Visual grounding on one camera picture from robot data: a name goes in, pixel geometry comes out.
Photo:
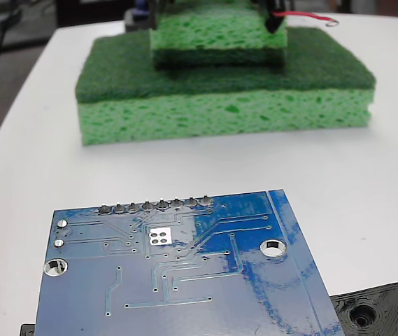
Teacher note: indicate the blue printed circuit board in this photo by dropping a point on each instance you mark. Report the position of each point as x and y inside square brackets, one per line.
[184, 280]

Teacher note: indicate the large green scrub sponge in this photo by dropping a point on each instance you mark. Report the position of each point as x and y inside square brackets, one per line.
[219, 112]

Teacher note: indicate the black plastic part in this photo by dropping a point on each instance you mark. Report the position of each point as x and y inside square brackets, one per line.
[377, 308]

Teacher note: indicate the small green scrub sponge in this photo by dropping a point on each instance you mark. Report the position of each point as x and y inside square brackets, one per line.
[202, 35]

